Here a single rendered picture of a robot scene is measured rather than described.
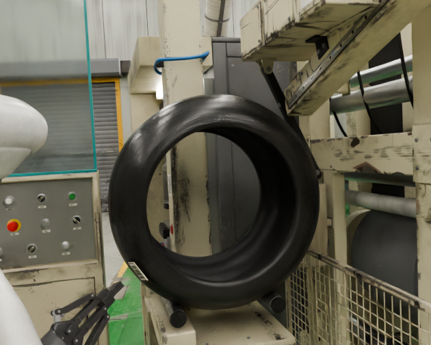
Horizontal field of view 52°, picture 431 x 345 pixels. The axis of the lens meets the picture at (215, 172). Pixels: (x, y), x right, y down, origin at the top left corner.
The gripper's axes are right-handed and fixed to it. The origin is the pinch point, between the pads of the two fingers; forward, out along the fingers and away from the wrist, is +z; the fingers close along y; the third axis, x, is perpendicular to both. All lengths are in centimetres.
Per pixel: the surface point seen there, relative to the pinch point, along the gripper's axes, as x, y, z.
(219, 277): -6.0, 24.8, 40.0
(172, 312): 0.3, 15.8, 11.7
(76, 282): -72, 9, 38
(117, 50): -582, -217, 760
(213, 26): -10, -52, 132
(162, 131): 17.2, -25.3, 27.9
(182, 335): 0.2, 22.0, 10.1
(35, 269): -79, -5, 31
